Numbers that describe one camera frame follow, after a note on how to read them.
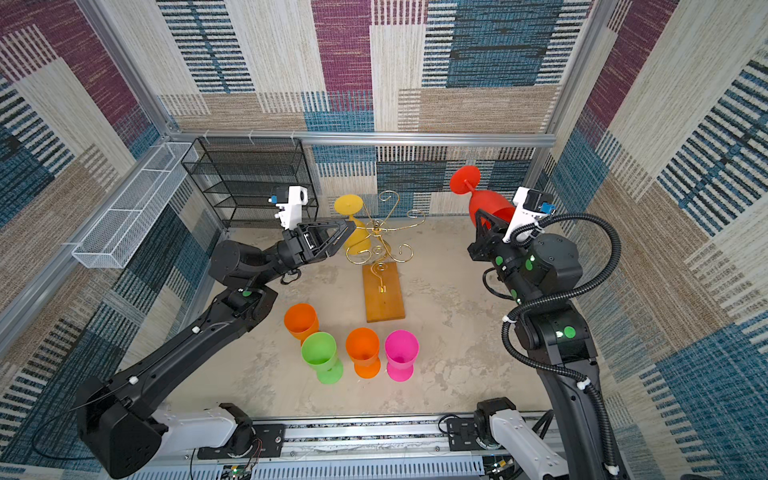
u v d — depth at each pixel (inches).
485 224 22.0
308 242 19.3
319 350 31.3
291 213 20.7
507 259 18.8
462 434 29.0
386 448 28.7
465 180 26.5
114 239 28.0
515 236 18.5
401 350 29.8
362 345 30.6
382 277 36.3
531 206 17.8
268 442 28.7
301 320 32.1
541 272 15.4
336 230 19.6
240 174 42.5
